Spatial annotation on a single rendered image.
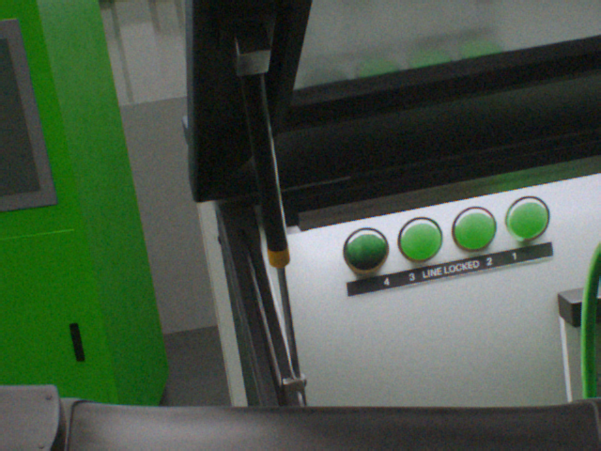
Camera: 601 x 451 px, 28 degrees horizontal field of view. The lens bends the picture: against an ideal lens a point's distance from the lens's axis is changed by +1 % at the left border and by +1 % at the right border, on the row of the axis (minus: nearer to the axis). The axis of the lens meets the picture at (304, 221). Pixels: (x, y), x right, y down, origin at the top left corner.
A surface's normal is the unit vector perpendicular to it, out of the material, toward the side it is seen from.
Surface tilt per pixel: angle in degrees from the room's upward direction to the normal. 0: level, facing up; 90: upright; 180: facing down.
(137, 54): 90
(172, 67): 90
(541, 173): 90
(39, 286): 90
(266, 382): 43
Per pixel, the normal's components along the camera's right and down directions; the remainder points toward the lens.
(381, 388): 0.18, 0.25
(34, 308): -0.03, 0.28
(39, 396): 0.00, -0.58
